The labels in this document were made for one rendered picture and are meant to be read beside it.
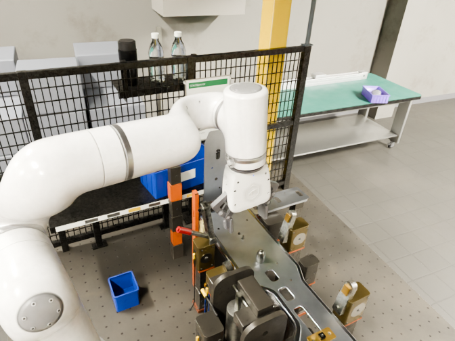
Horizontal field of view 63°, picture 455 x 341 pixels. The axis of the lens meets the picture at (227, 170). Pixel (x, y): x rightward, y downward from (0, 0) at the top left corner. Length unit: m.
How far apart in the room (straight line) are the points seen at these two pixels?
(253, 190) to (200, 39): 3.28
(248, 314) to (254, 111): 0.56
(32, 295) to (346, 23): 4.60
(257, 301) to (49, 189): 0.65
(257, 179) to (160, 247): 1.14
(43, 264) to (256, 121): 0.41
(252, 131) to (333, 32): 4.13
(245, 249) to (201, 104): 0.79
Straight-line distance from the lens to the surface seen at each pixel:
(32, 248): 0.61
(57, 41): 3.74
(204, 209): 1.25
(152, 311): 1.62
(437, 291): 3.03
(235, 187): 0.76
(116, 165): 0.56
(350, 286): 1.25
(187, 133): 0.61
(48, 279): 0.57
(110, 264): 1.82
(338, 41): 4.87
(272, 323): 1.01
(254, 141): 0.71
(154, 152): 0.58
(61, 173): 0.54
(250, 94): 0.68
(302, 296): 1.31
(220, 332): 1.10
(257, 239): 1.46
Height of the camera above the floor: 1.98
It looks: 32 degrees down
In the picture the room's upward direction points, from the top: 3 degrees clockwise
